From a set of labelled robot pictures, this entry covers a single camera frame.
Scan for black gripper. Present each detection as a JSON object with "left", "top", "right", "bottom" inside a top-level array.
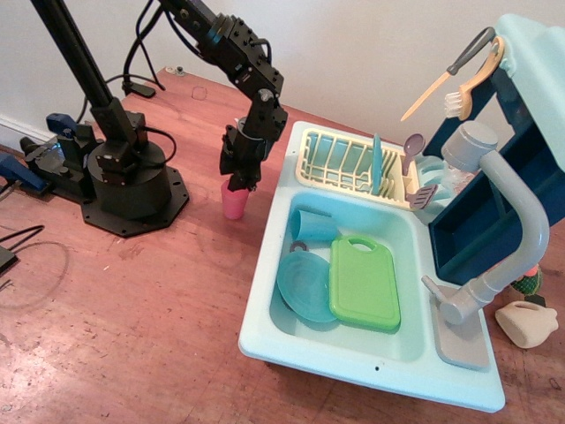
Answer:
[{"left": 219, "top": 118, "right": 274, "bottom": 192}]

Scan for pink plastic cup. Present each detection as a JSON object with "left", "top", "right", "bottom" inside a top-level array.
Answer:
[{"left": 221, "top": 180, "right": 249, "bottom": 220}]

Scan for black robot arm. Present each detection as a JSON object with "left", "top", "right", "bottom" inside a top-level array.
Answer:
[{"left": 33, "top": 1, "right": 288, "bottom": 192}]

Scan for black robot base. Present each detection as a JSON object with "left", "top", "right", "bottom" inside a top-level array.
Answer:
[{"left": 81, "top": 112, "right": 190, "bottom": 238}]

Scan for blue plastic cup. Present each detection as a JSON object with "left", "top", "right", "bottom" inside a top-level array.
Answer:
[{"left": 290, "top": 209, "right": 339, "bottom": 242}]

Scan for light blue toy sink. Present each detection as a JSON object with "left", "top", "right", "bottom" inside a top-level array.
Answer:
[{"left": 239, "top": 121, "right": 506, "bottom": 413}]

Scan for cream dish rack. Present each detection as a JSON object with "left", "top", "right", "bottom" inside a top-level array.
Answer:
[{"left": 295, "top": 127, "right": 420, "bottom": 210}]

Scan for blue plastic plate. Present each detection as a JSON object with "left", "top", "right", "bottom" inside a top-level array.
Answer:
[{"left": 276, "top": 251, "right": 336, "bottom": 323}]

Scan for blue plate in rack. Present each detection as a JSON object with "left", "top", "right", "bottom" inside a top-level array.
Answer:
[{"left": 371, "top": 133, "right": 382, "bottom": 195}]

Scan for green cutting board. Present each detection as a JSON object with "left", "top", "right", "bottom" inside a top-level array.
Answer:
[{"left": 329, "top": 235, "right": 401, "bottom": 333}]

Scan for purple toy spoon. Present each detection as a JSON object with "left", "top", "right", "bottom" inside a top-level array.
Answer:
[{"left": 402, "top": 133, "right": 426, "bottom": 177}]

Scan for purple toy spatula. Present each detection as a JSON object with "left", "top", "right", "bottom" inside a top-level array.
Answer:
[{"left": 405, "top": 184, "right": 438, "bottom": 209}]

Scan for stacked blue dishes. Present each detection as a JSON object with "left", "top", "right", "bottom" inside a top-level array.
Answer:
[{"left": 416, "top": 155, "right": 453, "bottom": 205}]

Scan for blue table clamp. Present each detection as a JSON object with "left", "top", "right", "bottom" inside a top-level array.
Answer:
[{"left": 1, "top": 113, "right": 98, "bottom": 203}]

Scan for cream dish brush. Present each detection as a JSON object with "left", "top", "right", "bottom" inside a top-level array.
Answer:
[{"left": 444, "top": 36, "right": 505, "bottom": 121}]

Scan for grey toy faucet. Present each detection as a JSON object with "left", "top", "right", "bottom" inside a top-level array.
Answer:
[{"left": 421, "top": 121, "right": 549, "bottom": 369}]

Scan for dark blue toy shelf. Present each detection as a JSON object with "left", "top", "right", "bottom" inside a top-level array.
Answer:
[{"left": 429, "top": 14, "right": 564, "bottom": 285}]

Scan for green netted toy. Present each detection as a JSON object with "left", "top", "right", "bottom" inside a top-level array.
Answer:
[{"left": 511, "top": 264, "right": 543, "bottom": 296}]

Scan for beige toy jug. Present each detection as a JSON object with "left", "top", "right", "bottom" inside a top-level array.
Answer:
[{"left": 495, "top": 300, "right": 559, "bottom": 349}]

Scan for black cable mount foot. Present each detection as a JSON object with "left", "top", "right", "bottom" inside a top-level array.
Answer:
[{"left": 122, "top": 76, "right": 156, "bottom": 99}]

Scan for black cable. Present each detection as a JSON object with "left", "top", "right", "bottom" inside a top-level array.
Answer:
[{"left": 74, "top": 0, "right": 177, "bottom": 125}]

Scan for toy knife grey handle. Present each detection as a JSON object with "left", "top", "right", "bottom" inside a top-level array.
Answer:
[{"left": 401, "top": 26, "right": 495, "bottom": 122}]

